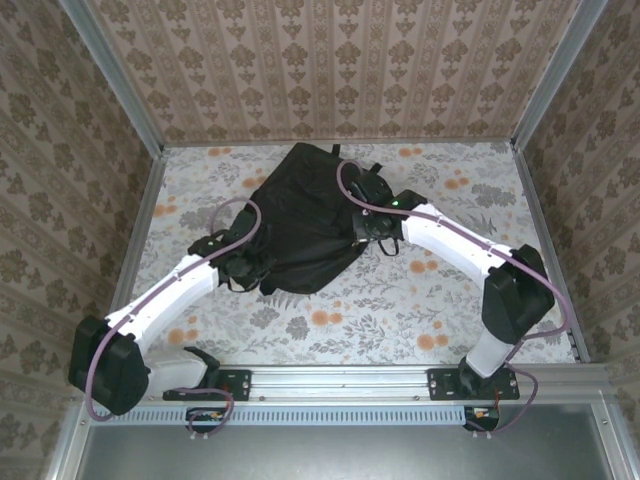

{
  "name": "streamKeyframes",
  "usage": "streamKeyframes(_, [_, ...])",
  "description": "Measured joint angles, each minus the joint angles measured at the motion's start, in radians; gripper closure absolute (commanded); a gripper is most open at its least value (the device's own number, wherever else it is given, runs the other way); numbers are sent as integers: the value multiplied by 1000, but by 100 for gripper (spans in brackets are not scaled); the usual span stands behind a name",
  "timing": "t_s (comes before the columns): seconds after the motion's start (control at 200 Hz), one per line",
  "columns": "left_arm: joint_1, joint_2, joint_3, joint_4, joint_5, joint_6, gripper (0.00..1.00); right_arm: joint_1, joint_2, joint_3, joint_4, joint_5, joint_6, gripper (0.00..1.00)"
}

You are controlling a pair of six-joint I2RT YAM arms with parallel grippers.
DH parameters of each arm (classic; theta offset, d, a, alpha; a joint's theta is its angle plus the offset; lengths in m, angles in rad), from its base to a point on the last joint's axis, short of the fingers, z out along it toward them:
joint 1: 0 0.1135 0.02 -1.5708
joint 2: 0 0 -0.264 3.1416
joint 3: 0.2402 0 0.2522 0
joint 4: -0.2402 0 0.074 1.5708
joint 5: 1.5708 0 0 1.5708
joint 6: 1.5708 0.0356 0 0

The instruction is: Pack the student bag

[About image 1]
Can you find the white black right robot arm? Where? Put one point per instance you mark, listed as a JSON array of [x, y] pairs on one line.
[[450, 235]]

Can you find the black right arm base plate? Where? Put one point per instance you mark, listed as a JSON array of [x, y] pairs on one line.
[[442, 384]]

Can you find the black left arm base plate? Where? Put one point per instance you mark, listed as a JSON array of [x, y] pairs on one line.
[[240, 385]]

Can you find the aluminium table side rail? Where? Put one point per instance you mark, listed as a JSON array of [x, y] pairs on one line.
[[148, 197], [540, 225]]

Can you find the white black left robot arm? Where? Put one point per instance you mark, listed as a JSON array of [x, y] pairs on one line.
[[165, 295]]

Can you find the long aluminium mounting rail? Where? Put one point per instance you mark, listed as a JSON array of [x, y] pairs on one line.
[[340, 382]]

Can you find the aluminium frame post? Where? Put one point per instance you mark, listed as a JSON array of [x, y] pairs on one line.
[[115, 80], [555, 75]]

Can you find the floral patterned table cover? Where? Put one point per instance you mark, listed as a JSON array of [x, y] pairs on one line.
[[350, 325]]

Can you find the thin aluminium table edge rail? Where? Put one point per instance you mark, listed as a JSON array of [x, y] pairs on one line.
[[450, 141]]

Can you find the black backpack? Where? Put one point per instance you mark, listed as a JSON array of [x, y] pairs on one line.
[[310, 225]]

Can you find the grey metal sheet panel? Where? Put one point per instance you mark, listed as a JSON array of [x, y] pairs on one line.
[[350, 455]]

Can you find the black connector board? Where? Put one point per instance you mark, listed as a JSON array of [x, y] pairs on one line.
[[207, 417], [482, 417]]

